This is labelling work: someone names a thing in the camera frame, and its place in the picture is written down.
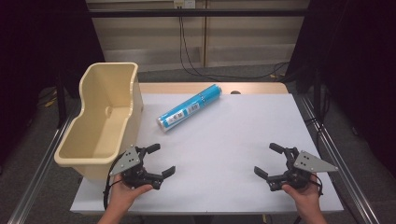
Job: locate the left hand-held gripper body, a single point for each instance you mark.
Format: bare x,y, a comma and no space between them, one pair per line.
128,161

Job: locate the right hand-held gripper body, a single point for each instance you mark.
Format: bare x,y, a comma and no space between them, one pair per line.
306,163

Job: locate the black metal stand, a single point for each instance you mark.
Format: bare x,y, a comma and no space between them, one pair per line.
317,96
61,102

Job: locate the dark curtain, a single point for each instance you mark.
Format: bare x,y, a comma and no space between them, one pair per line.
361,62
40,46

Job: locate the white table mat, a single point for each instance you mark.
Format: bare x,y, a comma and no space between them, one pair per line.
218,149

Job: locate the black horizontal bar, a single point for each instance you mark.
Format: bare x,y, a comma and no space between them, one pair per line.
199,12

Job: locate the cream plastic bin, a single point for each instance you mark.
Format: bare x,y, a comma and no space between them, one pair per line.
102,124

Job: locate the white wall socket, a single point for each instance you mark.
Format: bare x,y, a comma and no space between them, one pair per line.
184,3

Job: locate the person's right hand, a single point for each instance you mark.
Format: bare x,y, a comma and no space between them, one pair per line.
303,197

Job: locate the blue roll of bags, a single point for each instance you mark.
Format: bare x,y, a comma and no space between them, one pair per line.
190,107

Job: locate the aluminium frame rail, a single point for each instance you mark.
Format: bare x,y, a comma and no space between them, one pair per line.
342,161
37,174

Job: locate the person's left hand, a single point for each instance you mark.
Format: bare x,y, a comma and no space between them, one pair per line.
124,196

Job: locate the wooden table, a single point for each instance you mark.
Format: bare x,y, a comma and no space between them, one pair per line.
174,88

